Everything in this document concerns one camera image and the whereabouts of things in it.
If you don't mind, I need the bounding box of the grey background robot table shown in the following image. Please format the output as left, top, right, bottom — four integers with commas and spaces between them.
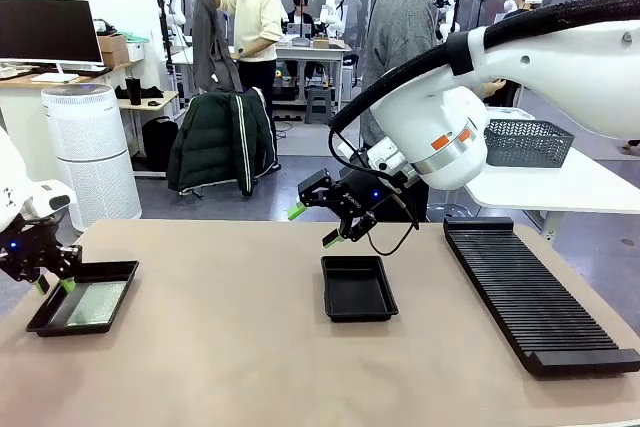
274, 39, 353, 126

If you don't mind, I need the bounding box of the thin black camera cable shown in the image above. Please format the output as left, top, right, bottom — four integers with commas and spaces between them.
328, 127, 421, 257

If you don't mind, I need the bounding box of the brown cardboard box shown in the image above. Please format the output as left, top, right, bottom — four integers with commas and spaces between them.
97, 35, 131, 69

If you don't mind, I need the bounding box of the seated person in black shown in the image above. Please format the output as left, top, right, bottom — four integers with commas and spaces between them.
285, 0, 316, 39

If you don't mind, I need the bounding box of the dark green puffer jacket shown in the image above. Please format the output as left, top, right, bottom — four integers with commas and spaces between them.
166, 88, 279, 198

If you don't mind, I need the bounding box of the small wooden side table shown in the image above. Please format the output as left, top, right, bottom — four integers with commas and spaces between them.
117, 90, 180, 178

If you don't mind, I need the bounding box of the person in cream sweater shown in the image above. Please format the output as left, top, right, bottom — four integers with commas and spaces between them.
212, 0, 285, 121

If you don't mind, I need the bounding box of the black cloth on side table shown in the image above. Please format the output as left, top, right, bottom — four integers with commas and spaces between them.
114, 86, 165, 101

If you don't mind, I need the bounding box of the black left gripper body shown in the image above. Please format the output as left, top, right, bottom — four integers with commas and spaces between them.
0, 219, 61, 282

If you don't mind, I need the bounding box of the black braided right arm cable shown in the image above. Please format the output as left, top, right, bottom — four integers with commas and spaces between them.
328, 0, 640, 133

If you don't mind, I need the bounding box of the black plastic ESD tray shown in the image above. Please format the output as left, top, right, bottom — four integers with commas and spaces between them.
25, 260, 141, 338
320, 255, 400, 324

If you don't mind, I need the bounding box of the grey plastic basket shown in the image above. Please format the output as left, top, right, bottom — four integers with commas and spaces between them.
483, 118, 575, 169

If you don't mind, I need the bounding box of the white air purifier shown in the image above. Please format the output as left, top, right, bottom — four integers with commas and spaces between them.
40, 83, 143, 233

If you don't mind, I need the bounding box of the person in grey sweater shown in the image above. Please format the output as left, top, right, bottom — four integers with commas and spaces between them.
359, 0, 507, 223

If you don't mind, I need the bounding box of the black tumbler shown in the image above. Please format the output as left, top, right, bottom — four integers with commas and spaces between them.
125, 76, 143, 107

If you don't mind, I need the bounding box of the black slotted board rack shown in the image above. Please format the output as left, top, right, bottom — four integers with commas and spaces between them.
442, 216, 640, 378

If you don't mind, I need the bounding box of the large white work table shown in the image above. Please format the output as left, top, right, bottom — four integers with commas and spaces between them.
464, 106, 640, 243

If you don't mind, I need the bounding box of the black backpack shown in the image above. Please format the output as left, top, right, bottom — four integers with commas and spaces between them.
141, 117, 180, 174

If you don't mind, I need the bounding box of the grey hooded garment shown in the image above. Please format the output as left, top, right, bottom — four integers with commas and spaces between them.
188, 0, 245, 93

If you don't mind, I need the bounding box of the black computer monitor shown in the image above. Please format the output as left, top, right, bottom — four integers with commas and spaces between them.
0, 0, 105, 84

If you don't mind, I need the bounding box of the grey step stool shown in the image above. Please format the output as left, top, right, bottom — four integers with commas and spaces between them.
304, 88, 334, 125

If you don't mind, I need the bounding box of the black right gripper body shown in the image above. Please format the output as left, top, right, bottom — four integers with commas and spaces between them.
339, 171, 416, 221

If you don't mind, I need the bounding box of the wooden monitor desk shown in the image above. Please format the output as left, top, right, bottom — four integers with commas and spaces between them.
0, 62, 132, 93

